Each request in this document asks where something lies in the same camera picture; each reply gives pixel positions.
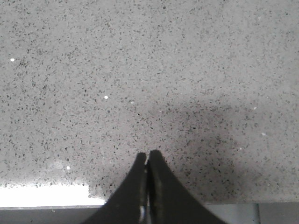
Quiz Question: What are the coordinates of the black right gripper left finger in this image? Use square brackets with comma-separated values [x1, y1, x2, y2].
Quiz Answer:
[83, 153, 147, 224]

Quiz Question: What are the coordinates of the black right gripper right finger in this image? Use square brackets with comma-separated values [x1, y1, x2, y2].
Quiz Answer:
[147, 150, 224, 224]

